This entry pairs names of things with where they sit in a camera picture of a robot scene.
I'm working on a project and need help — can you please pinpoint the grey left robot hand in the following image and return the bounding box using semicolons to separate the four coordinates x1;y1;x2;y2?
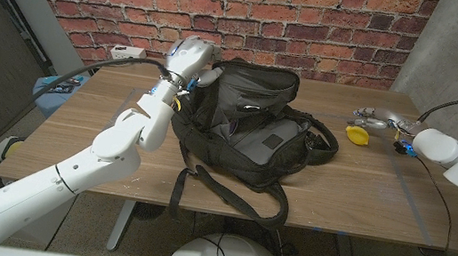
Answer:
150;30;229;105

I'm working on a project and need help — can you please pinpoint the white power strip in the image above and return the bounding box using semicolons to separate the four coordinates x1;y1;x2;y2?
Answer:
109;43;149;63

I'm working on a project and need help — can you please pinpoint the white yellow sneaker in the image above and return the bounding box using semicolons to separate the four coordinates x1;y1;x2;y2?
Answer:
0;133;27;164

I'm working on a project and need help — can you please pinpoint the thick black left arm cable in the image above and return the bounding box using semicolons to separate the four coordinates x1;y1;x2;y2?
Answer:
0;36;174;221

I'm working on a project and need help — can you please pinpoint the blue round stool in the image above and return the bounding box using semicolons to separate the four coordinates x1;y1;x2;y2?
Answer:
29;68;89;123

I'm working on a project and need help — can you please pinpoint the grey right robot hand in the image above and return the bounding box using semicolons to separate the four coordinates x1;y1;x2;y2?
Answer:
350;103;428;140

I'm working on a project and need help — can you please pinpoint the red brick print backdrop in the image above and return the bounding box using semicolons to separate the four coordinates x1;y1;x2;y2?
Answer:
0;0;441;114

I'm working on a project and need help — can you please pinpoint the black smartphone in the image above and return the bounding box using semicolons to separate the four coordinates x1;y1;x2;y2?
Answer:
47;80;77;97

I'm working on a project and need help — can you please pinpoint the black backpack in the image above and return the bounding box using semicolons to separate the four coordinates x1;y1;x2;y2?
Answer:
157;51;350;239

